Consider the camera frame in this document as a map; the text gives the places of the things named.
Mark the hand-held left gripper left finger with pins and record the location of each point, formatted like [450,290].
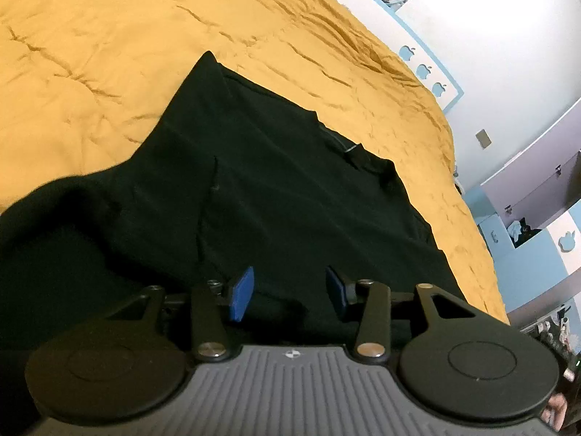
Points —
[240,295]

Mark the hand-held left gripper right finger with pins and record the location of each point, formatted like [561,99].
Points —
[336,293]

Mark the black t-shirt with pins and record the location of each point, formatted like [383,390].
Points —
[272,190]

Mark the dark cluttered shelf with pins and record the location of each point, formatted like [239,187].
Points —
[556,331]

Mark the lavender and blue door cabinet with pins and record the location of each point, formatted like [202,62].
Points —
[535,177]

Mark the yellow blanket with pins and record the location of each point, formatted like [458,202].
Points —
[113,54]

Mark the grey wall socket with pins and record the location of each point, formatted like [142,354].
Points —
[483,138]

